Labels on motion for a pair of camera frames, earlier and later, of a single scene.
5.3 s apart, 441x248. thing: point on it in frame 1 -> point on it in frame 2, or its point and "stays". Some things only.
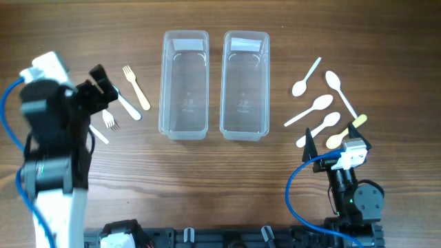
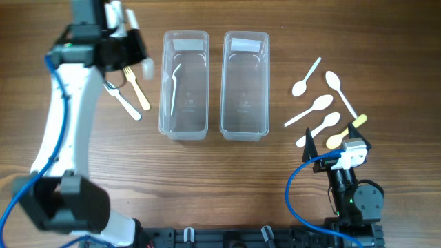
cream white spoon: (321, 102) stays
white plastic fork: (98, 134) -> (175, 82)
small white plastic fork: (108, 118) -> (148, 69)
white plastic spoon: (330, 120) stays
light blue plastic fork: (131, 109) stays
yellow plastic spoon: (335, 140) stays
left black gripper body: (80, 125) -> (131, 49)
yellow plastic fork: (131, 77) stays
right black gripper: (311, 149) stays
